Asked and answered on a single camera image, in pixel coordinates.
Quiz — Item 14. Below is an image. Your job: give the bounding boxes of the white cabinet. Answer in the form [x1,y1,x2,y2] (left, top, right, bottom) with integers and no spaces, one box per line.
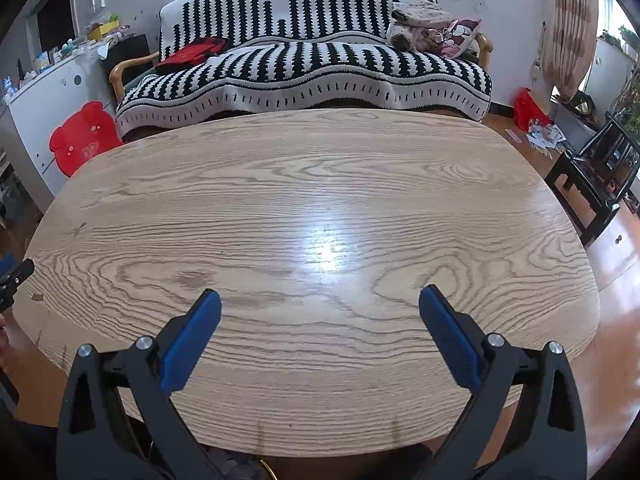
[1,42,115,211]

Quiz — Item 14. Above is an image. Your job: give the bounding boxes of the red pig stool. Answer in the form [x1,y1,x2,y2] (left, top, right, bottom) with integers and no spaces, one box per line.
[49,101,122,178]

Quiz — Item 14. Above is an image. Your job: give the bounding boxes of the black wooden side table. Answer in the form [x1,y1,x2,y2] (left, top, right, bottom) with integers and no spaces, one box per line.
[544,113,639,247]

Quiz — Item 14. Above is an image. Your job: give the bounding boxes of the scattered papers on floor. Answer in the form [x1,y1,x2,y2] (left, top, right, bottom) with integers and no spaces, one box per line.
[526,120,566,152]

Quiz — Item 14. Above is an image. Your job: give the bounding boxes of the red bag on floor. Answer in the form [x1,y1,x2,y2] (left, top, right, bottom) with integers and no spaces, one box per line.
[513,88,552,131]

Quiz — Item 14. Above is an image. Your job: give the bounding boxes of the brown patterned curtain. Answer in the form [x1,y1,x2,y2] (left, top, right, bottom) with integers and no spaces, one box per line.
[541,0,599,102]

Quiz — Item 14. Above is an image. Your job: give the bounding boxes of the black white striped sofa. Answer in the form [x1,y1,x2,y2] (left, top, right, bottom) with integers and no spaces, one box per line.
[115,0,492,136]

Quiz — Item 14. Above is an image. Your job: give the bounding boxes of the plush toys pile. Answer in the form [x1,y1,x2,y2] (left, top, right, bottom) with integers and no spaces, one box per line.
[386,0,482,58]

